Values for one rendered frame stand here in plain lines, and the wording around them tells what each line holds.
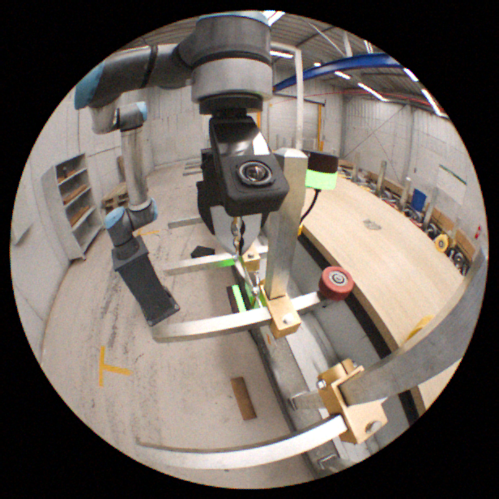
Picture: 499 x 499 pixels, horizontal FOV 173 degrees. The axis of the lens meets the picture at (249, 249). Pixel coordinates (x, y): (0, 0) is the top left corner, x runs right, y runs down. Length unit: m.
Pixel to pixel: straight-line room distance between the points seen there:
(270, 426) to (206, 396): 0.44
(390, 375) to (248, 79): 0.27
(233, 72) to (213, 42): 0.05
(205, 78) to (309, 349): 0.66
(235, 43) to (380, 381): 0.32
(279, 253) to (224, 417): 1.06
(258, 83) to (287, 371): 0.54
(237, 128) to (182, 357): 1.26
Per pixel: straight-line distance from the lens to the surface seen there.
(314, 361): 0.60
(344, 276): 0.42
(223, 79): 0.18
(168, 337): 0.37
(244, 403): 1.09
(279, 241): 0.27
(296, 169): 0.23
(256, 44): 0.21
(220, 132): 0.16
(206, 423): 1.21
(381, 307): 0.42
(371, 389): 0.18
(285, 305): 0.37
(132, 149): 0.86
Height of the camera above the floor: 1.17
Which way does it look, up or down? 38 degrees down
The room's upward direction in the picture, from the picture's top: straight up
